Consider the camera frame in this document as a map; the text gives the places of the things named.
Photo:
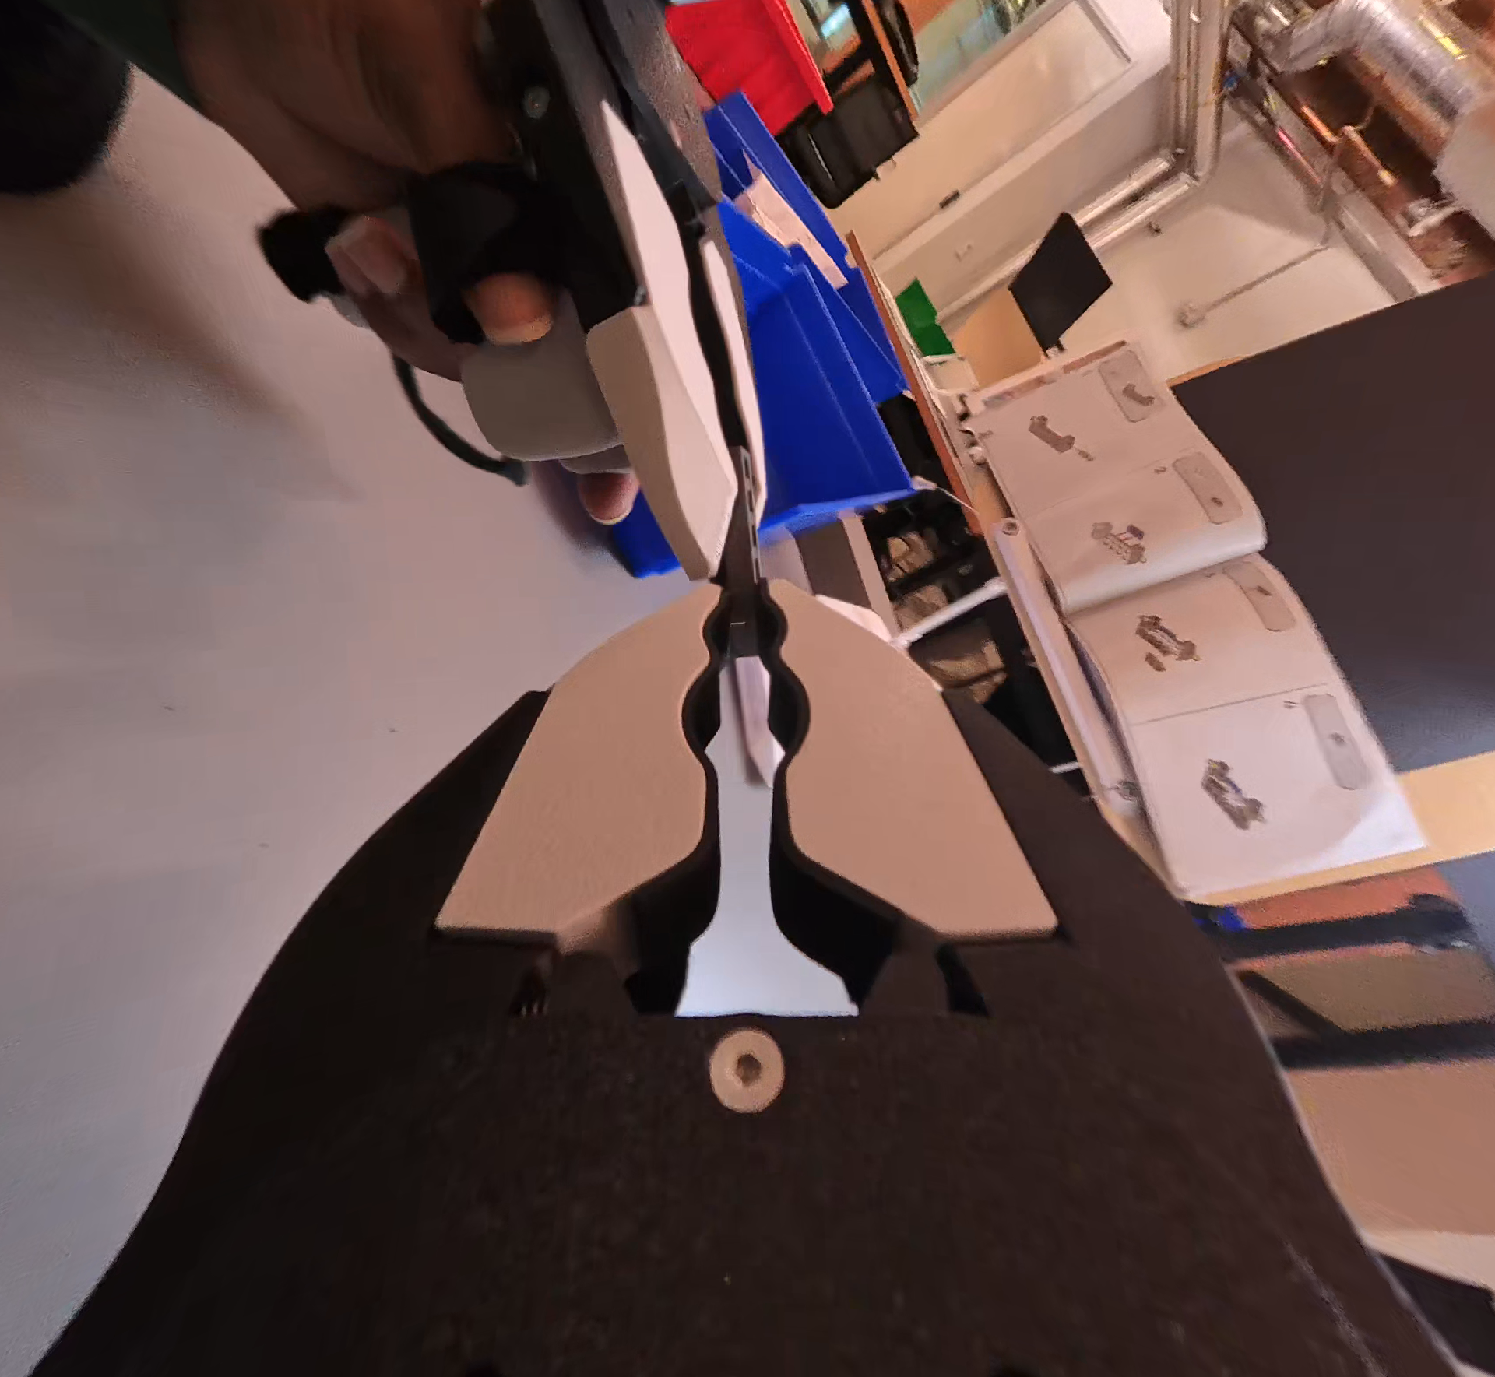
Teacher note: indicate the silver ventilation duct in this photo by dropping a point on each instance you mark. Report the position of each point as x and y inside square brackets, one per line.
[1402, 36]

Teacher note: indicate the green box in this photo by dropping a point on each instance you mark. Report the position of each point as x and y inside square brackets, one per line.
[925, 323]

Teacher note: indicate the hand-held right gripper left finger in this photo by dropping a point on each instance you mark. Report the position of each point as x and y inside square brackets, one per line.
[574, 818]

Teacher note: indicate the lego instruction booklet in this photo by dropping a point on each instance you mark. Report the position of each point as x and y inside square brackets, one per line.
[1169, 655]

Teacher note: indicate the blue plastic bin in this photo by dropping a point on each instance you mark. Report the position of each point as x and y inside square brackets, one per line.
[761, 152]
[818, 421]

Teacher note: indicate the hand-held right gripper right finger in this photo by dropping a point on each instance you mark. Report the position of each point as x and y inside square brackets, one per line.
[912, 818]

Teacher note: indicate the red plastic bin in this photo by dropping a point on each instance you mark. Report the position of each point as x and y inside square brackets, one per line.
[749, 47]

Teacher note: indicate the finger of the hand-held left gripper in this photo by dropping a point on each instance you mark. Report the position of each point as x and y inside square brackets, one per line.
[655, 352]
[737, 398]

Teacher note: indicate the person's left hand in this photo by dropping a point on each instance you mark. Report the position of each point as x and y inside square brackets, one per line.
[352, 47]

